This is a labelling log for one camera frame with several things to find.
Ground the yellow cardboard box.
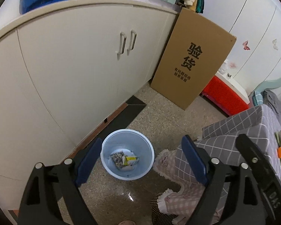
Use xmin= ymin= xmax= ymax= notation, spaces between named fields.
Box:
xmin=122 ymin=155 xmax=139 ymax=166

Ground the blue plastic trash bin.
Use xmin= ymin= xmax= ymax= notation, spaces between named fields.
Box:
xmin=100 ymin=129 xmax=155 ymax=181

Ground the grey checked tablecloth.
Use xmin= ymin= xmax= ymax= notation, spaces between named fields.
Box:
xmin=174 ymin=103 xmax=281 ymax=190

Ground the pink checked under cloth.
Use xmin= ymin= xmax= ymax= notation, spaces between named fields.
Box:
xmin=152 ymin=147 xmax=205 ymax=224

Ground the grey folded blanket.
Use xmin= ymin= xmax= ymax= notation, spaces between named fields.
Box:
xmin=261 ymin=89 xmax=281 ymax=125

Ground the beige low cabinet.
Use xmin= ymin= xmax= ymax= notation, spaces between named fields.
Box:
xmin=0 ymin=0 xmax=177 ymax=211

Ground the tall brown cardboard box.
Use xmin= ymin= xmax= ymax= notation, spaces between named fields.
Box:
xmin=151 ymin=8 xmax=237 ymax=110

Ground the teal bunk bed frame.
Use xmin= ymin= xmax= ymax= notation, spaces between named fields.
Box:
xmin=249 ymin=78 xmax=281 ymax=98

